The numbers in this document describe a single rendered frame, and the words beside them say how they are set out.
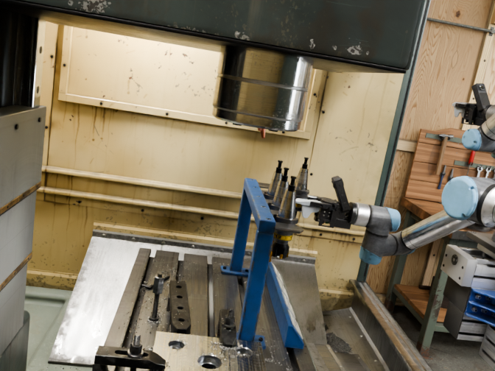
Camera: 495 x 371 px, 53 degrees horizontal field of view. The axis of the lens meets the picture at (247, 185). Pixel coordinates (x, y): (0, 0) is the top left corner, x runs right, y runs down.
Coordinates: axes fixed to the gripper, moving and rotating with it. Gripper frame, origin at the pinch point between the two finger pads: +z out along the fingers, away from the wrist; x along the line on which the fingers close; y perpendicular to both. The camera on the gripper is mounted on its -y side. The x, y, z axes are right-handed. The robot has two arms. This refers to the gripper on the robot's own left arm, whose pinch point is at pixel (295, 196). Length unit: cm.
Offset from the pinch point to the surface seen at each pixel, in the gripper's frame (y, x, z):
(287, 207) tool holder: -4.7, -36.4, 9.4
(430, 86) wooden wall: -55, 192, -122
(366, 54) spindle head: -40, -78, 12
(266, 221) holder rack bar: -1.9, -41.5, 14.8
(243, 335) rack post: 28, -41, 15
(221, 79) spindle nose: -32, -69, 32
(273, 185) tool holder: -5.4, -14.1, 10.0
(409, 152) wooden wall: -6, 193, -120
